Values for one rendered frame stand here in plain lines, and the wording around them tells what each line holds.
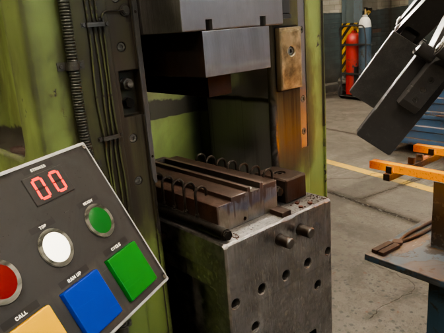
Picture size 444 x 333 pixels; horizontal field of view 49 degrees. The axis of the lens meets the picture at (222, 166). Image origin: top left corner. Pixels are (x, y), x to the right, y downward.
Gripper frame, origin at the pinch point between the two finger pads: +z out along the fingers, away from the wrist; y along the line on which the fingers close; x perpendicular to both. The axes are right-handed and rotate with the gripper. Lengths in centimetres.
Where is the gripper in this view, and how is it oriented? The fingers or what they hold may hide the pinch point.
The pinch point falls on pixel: (374, 108)
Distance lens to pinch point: 44.4
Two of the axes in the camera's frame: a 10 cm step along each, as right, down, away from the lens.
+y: 2.0, -3.7, 9.1
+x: -8.5, -5.3, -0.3
